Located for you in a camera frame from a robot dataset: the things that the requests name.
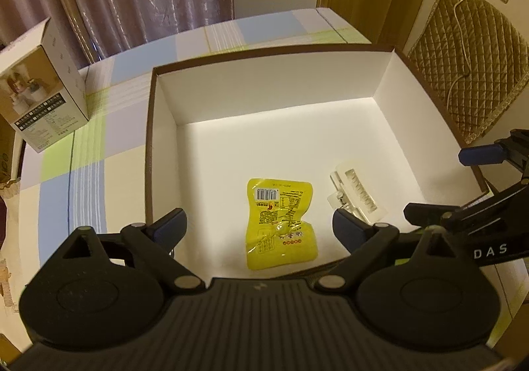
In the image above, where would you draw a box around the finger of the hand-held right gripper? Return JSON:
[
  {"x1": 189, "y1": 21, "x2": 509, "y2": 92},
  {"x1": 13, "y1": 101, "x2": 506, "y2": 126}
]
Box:
[
  {"x1": 403, "y1": 202, "x2": 459, "y2": 228},
  {"x1": 458, "y1": 129, "x2": 529, "y2": 177}
]

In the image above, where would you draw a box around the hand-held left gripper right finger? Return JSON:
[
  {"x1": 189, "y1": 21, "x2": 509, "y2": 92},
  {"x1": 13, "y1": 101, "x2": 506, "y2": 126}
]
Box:
[{"x1": 332, "y1": 208, "x2": 482, "y2": 295}]

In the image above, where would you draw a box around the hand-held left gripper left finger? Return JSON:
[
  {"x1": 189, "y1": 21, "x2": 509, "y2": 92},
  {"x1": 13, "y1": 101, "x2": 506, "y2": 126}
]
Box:
[{"x1": 50, "y1": 208, "x2": 206, "y2": 295}]

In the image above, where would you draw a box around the clear plastic hair clip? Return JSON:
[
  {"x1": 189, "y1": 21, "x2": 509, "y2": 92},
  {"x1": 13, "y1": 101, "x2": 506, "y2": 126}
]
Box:
[{"x1": 327, "y1": 161, "x2": 389, "y2": 225}]

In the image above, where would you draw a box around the yellow snack packet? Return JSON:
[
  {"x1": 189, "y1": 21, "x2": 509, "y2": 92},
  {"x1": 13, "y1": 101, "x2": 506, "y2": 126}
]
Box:
[{"x1": 245, "y1": 178, "x2": 319, "y2": 271}]

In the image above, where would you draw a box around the brown cardboard box white inside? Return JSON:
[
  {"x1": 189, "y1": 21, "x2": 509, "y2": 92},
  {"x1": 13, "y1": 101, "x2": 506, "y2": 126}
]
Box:
[{"x1": 145, "y1": 44, "x2": 501, "y2": 276}]

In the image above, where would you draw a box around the gold quilted cushion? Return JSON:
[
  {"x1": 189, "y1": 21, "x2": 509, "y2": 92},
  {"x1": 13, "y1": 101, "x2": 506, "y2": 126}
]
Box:
[{"x1": 407, "y1": 0, "x2": 529, "y2": 145}]

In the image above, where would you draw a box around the white printed product box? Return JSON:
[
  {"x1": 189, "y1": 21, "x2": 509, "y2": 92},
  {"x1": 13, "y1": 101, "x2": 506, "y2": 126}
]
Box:
[{"x1": 0, "y1": 17, "x2": 89, "y2": 154}]

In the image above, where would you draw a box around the white power cable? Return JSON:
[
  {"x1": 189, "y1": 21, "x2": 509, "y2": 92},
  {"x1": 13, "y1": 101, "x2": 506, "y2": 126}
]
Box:
[{"x1": 447, "y1": 0, "x2": 478, "y2": 117}]

